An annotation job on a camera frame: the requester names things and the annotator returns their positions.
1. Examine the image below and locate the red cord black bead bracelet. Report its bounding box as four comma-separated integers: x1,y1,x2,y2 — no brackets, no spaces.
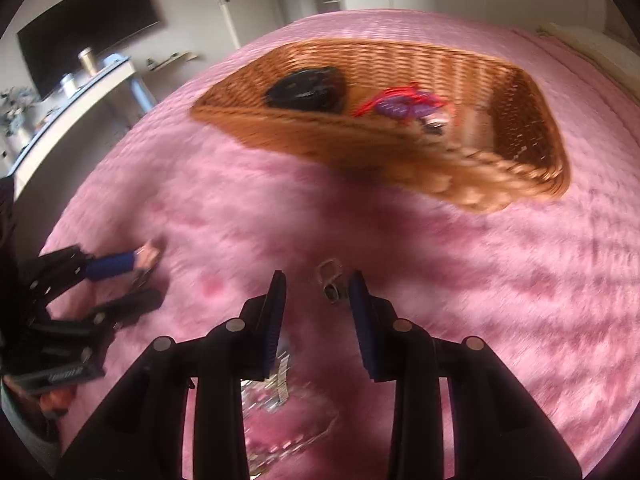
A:
351,81,449,122

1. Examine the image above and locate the person's left hand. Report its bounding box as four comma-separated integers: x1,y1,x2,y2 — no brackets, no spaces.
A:
1,375,77,442

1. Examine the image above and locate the pink quilted bedspread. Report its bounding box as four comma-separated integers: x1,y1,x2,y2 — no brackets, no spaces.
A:
46,10,639,479

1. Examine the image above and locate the flower bouquet vase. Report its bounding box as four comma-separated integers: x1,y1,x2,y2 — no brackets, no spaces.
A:
1,87,39,152

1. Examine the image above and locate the white cup on desk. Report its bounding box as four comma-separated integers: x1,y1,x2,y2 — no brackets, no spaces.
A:
61,73,79,99

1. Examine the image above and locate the white blue desk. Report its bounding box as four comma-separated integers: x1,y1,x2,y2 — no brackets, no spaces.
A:
8,53,155,205

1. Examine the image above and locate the gold thermos bottle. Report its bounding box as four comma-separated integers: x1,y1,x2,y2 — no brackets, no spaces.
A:
77,47,100,77

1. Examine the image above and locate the black hair accessory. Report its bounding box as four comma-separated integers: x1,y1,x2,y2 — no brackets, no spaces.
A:
264,66,347,114

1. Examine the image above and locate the white room door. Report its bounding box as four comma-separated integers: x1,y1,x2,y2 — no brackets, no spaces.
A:
204,0,286,50

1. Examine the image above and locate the woven wicker basket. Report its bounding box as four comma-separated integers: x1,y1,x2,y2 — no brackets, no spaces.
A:
191,38,570,212

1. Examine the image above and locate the white dotted pillow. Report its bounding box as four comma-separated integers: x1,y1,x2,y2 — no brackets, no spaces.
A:
537,23,639,101

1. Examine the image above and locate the small wooden wall shelf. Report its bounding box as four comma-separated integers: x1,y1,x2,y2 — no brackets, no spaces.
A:
146,51,198,72

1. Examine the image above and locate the black wall television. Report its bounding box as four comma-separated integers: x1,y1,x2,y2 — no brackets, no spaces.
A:
17,0,160,99

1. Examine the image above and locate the purple spiral hair tie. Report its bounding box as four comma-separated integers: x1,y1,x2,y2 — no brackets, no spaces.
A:
373,95,426,123

